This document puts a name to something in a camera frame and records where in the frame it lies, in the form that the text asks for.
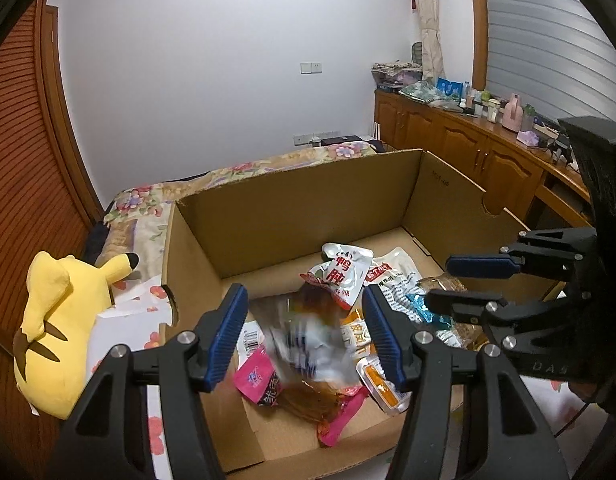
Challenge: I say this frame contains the black toy figure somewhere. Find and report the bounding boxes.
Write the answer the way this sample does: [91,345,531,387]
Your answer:
[545,135,574,164]

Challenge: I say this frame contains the blue box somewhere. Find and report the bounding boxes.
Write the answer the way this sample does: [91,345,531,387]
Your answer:
[435,77,464,99]

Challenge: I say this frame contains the folded cloth pile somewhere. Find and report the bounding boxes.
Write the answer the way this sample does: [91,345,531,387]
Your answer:
[371,60,425,92]

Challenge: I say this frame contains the white red snack packet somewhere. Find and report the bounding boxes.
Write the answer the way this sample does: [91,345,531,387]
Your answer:
[300,242,374,312]

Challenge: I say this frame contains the amber packet pink end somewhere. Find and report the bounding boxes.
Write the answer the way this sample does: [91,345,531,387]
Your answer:
[277,379,370,448]

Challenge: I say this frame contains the silver packet blue print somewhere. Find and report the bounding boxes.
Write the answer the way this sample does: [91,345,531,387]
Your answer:
[265,282,352,380]

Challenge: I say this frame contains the strawberry printed blanket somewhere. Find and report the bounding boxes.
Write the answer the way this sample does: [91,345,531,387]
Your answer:
[85,277,609,480]

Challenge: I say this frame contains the wooden louvred door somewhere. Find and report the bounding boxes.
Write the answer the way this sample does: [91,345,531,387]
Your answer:
[0,0,107,361]

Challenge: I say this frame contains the pink snack packet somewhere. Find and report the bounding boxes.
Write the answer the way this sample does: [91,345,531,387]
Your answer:
[232,347,285,407]

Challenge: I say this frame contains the wooden cabinet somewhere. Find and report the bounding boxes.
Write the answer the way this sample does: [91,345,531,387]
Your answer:
[373,87,597,235]

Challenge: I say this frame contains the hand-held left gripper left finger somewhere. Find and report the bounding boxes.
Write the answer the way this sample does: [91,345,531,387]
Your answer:
[48,284,249,480]

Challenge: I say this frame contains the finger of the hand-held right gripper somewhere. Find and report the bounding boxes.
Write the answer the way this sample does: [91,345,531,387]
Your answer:
[424,289,585,361]
[446,226,597,282]

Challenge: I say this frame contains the green patterned cloth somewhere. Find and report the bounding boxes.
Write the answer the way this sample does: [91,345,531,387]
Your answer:
[399,80,442,104]

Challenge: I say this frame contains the dark blue pillow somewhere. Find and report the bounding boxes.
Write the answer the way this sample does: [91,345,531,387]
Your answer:
[85,222,112,267]

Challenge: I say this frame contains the floral bed blanket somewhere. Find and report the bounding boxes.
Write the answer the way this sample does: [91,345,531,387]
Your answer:
[103,141,390,282]

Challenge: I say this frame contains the brown cardboard box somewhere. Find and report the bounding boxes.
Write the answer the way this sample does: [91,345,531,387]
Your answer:
[158,149,594,476]

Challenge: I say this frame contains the beige curtain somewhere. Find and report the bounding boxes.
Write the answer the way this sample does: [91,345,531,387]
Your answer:
[405,0,447,84]

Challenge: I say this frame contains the wooden window frame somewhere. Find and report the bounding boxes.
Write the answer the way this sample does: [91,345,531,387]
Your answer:
[467,0,490,92]

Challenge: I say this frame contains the white barcode packet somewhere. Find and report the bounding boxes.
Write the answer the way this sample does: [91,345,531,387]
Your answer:
[237,322,267,362]

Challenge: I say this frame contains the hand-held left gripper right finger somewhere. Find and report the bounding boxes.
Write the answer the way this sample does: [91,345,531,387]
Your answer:
[362,285,571,480]

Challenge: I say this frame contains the blue foil packet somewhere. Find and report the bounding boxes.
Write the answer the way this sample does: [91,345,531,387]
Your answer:
[405,292,452,327]

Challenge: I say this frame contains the white window blinds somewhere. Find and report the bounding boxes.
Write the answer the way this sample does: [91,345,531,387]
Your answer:
[480,0,616,127]

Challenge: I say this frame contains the white packet red label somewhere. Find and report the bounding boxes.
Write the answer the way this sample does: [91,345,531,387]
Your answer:
[365,247,425,322]

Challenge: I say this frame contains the yellow plush toy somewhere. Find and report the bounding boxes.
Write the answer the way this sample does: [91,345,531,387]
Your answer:
[12,251,140,420]

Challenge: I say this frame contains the silver packet orange print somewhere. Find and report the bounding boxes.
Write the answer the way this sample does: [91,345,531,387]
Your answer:
[357,354,415,414]

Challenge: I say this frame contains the small white orange packet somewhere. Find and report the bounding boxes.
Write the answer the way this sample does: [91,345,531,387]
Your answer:
[340,309,372,357]

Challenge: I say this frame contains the golden brown bread packet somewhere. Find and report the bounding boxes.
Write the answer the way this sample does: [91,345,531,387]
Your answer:
[422,272,492,354]

